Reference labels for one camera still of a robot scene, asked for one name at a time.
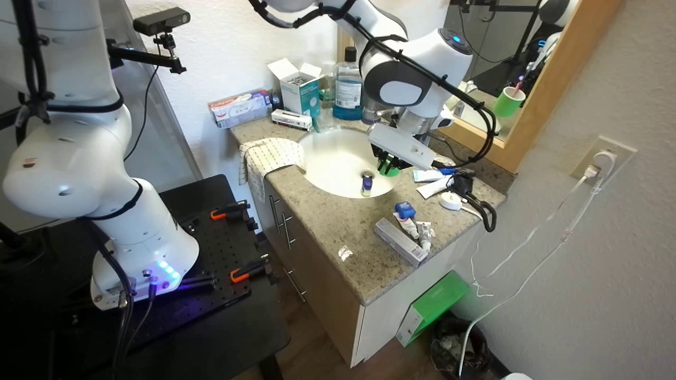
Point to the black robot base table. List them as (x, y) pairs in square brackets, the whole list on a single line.
[(203, 330)]

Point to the white sink basin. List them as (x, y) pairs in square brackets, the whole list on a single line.
[(337, 156)]

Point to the white soap bar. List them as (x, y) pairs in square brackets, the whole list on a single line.
[(451, 200)]

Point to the wooden vanity cabinet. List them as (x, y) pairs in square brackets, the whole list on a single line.
[(313, 276)]

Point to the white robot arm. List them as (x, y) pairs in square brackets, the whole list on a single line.
[(77, 126)]

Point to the white folded towel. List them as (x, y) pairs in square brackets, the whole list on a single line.
[(270, 155)]

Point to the toothpaste carton box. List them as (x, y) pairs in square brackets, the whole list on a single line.
[(242, 108)]

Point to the orange clamp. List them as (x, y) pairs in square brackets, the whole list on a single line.
[(229, 211), (250, 271)]

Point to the wood framed mirror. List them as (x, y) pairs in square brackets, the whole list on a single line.
[(534, 44)]

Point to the wall outlet with charger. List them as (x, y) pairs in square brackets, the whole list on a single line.
[(602, 160)]

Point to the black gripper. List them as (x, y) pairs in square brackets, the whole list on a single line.
[(403, 145)]

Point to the white teal box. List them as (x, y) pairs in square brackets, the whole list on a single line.
[(300, 86)]

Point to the green trash bin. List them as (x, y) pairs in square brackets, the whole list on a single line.
[(429, 306)]

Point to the white toothpaste tube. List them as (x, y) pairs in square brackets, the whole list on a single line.
[(434, 188)]

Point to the blue mouthwash bottle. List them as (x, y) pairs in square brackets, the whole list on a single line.
[(347, 86)]

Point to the blue floss container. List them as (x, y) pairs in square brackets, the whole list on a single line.
[(404, 211)]

